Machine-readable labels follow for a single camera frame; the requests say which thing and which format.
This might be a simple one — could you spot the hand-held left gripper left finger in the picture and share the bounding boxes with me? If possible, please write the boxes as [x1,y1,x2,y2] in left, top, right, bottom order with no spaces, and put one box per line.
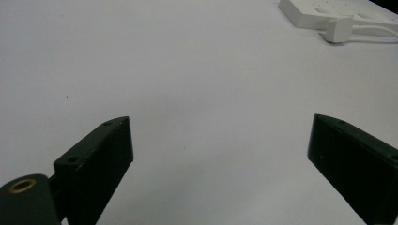
[53,115,134,225]

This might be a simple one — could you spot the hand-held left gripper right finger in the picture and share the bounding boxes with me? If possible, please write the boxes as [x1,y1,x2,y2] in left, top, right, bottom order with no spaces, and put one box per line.
[307,113,398,225]

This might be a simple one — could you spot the white plug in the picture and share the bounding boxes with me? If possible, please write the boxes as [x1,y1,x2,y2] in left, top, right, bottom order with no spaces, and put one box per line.
[324,17,355,44]

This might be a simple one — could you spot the white power strip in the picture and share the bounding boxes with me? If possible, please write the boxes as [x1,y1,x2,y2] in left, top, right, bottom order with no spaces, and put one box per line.
[278,0,398,34]

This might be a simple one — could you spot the white cable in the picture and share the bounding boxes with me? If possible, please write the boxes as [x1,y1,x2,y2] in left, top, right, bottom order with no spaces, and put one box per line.
[351,23,398,39]

